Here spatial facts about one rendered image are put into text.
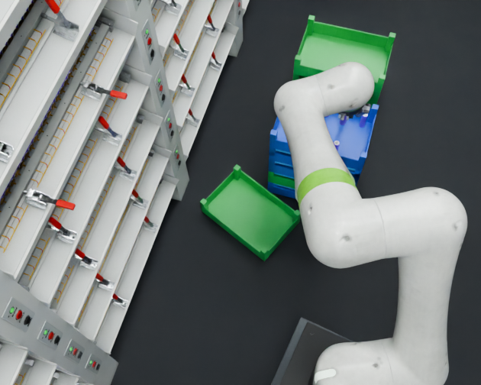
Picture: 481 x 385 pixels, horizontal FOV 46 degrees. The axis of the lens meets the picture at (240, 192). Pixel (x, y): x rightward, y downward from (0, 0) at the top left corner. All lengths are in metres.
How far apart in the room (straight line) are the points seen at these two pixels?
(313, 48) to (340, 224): 1.17
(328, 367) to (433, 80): 1.50
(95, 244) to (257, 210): 0.75
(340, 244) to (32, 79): 0.61
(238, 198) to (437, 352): 1.06
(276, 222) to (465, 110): 0.90
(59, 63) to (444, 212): 0.73
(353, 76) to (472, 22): 1.47
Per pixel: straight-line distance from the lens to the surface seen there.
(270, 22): 2.57
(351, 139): 1.85
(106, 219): 1.53
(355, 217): 0.99
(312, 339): 1.54
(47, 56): 1.10
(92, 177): 1.38
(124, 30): 1.36
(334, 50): 2.06
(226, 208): 2.07
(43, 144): 1.19
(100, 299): 1.67
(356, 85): 1.31
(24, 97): 1.06
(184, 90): 1.92
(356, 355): 1.29
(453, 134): 2.35
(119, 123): 1.44
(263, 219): 2.05
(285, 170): 1.92
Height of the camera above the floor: 1.88
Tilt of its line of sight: 64 degrees down
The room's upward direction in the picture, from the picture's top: 3 degrees counter-clockwise
